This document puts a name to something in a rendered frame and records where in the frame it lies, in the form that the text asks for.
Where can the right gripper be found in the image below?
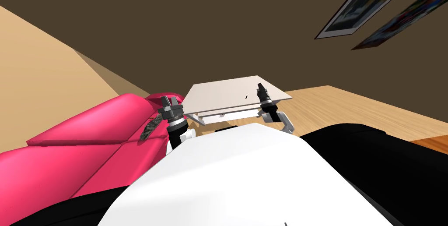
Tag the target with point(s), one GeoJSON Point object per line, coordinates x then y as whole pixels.
{"type": "Point", "coordinates": [262, 91]}

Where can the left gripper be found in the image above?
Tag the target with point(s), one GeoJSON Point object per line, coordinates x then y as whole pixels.
{"type": "Point", "coordinates": [171, 109]}

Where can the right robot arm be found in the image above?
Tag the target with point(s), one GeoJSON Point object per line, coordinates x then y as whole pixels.
{"type": "Point", "coordinates": [367, 173]}

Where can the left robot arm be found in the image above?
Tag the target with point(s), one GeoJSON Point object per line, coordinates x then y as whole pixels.
{"type": "Point", "coordinates": [175, 138]}

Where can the grey mottled cloth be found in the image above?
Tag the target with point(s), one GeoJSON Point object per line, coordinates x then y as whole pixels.
{"type": "Point", "coordinates": [150, 129]}

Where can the white table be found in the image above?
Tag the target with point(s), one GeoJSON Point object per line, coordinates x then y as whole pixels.
{"type": "Point", "coordinates": [224, 96]}

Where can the pink sofa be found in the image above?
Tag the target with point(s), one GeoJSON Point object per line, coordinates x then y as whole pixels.
{"type": "Point", "coordinates": [87, 124]}

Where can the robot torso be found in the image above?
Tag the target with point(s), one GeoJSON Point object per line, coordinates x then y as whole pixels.
{"type": "Point", "coordinates": [231, 177]}

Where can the white framed wall picture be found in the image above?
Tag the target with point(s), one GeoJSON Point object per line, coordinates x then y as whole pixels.
{"type": "Point", "coordinates": [364, 5]}

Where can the dark colourful wall picture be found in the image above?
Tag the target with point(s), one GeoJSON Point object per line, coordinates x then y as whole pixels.
{"type": "Point", "coordinates": [409, 17]}

